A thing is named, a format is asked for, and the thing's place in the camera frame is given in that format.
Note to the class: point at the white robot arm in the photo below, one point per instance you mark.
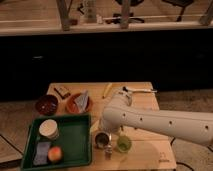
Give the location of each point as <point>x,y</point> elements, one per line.
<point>195,127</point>

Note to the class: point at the metal cup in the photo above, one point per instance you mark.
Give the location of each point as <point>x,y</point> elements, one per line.
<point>102,139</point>

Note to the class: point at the green plastic cup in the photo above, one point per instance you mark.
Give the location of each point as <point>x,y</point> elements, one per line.
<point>123,144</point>

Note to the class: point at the yellow banana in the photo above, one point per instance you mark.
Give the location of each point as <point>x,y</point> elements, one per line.
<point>106,90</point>

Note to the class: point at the grey folded cloth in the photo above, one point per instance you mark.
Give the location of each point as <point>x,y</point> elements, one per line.
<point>81,101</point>

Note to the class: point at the orange bowl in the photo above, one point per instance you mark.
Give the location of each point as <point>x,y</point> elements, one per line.
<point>72,108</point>

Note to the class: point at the brown chocolate bar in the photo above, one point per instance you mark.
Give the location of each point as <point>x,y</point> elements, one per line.
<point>62,91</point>

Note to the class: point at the dark brown bowl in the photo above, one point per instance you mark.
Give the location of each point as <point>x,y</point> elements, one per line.
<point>47,105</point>

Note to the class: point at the white round canister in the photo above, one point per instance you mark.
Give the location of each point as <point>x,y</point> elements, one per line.
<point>49,129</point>

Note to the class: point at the green plastic tray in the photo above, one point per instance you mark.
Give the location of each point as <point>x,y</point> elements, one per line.
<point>74,140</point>

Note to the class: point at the red yellow apple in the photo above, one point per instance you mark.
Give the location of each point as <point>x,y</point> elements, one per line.
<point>55,154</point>

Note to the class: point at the grey sponge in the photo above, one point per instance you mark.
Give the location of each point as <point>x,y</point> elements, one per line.
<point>41,153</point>

